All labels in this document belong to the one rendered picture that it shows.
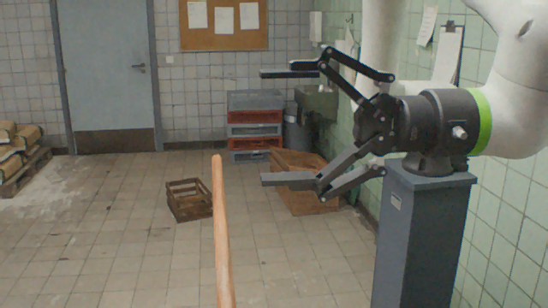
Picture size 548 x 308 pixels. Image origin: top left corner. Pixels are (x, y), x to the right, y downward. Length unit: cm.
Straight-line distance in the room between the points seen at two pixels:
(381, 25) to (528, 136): 50
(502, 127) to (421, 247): 75
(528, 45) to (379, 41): 52
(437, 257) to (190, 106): 428
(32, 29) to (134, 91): 133
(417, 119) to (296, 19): 475
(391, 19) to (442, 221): 59
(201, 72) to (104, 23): 122
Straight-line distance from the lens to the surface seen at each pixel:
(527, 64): 59
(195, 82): 523
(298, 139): 490
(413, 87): 121
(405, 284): 135
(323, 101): 421
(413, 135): 56
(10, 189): 460
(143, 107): 531
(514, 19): 60
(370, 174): 58
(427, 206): 125
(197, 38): 516
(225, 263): 79
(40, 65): 555
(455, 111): 57
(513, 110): 61
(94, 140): 553
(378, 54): 107
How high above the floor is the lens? 163
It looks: 18 degrees down
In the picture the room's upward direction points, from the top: straight up
